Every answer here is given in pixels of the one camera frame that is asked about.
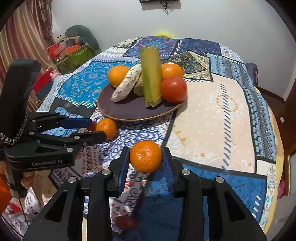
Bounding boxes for small tangerine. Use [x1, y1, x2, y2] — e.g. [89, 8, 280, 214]
[95, 118, 118, 141]
[129, 141, 163, 174]

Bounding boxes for dark red jujube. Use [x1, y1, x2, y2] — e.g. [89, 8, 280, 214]
[87, 121, 97, 132]
[114, 215, 137, 230]

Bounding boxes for small tangerine front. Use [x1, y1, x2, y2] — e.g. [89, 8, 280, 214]
[129, 141, 163, 174]

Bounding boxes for large orange without sticker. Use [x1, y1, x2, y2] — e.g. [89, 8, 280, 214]
[107, 65, 130, 88]

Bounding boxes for yellow sugarcane piece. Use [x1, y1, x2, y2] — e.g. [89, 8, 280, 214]
[133, 75, 144, 96]

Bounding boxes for green sugarcane piece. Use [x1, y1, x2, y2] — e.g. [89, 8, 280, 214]
[139, 46, 162, 108]

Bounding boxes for red tomato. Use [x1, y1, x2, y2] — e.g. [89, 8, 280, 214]
[160, 76, 187, 103]

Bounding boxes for large orange with sticker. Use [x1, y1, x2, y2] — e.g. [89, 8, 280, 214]
[161, 63, 184, 79]

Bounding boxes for pink plush toy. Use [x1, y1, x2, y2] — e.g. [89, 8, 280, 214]
[50, 70, 61, 81]

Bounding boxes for purple round plate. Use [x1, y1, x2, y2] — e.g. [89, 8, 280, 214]
[97, 84, 181, 122]

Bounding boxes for red gift boxes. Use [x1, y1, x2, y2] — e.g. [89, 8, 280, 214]
[47, 38, 82, 60]

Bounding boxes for striped red curtain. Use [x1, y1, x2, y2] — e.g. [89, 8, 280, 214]
[0, 0, 55, 112]

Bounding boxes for grey green plush pillow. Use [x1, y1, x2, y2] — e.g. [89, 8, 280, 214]
[65, 25, 101, 52]

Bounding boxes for yellow curved foam object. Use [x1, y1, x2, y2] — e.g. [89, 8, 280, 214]
[155, 31, 174, 39]

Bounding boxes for purple chair back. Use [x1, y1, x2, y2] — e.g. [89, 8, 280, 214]
[245, 62, 258, 86]

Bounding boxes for small black wall screen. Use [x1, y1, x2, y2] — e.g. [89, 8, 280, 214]
[139, 0, 178, 4]

